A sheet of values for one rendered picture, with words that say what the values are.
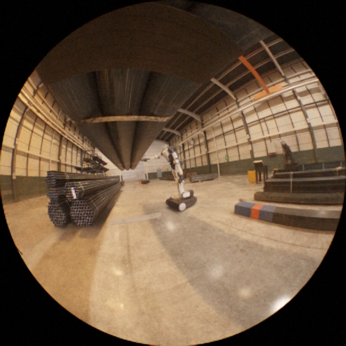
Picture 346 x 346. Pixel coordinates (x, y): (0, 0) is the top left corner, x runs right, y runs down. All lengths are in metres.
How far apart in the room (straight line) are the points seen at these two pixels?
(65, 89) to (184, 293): 1.08
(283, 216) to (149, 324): 1.66
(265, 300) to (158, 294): 0.71
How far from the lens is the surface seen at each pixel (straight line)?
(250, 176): 5.72
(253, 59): 11.02
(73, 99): 0.35
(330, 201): 2.68
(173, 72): 0.26
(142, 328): 0.83
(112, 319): 0.90
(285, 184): 2.65
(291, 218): 1.64
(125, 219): 1.96
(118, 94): 0.31
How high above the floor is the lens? 0.80
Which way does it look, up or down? level
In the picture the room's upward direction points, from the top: 5 degrees counter-clockwise
